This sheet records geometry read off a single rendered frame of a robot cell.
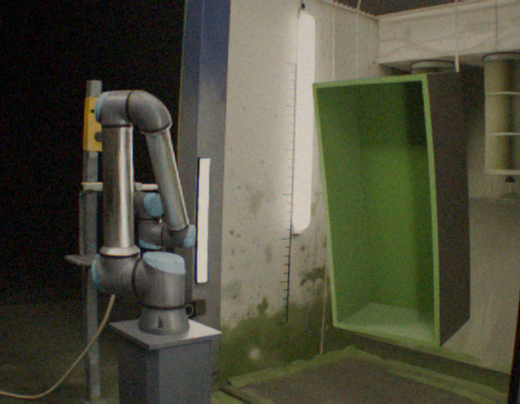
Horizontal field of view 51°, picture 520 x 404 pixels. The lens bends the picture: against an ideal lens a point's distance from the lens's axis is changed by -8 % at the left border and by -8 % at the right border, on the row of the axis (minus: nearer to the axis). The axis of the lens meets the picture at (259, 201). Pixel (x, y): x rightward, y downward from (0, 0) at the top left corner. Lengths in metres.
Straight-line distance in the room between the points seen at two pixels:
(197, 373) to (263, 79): 1.74
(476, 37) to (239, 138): 1.56
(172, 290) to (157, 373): 0.30
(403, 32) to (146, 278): 2.52
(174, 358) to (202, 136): 1.31
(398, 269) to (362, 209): 0.37
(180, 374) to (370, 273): 1.44
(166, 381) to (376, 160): 1.57
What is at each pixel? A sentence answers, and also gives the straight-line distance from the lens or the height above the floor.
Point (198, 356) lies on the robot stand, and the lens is 2.09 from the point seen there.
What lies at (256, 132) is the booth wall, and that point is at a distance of 3.17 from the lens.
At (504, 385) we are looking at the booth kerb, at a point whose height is 0.09.
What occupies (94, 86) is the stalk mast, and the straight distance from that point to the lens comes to 2.90.
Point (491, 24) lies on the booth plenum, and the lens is 3.58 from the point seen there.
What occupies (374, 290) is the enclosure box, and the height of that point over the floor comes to 0.60.
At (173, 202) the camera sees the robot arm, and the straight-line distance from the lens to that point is 2.19.
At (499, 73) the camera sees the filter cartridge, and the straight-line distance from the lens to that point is 3.55.
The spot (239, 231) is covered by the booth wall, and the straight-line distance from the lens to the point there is 3.12.
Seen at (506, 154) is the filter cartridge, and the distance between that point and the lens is 3.51.
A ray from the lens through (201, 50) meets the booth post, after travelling 2.99.
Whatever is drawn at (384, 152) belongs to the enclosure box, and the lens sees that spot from 2.94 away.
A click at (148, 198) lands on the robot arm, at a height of 1.10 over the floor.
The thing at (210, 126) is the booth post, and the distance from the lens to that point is 2.98.
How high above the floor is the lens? 1.22
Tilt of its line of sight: 3 degrees down
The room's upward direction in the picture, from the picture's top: 2 degrees clockwise
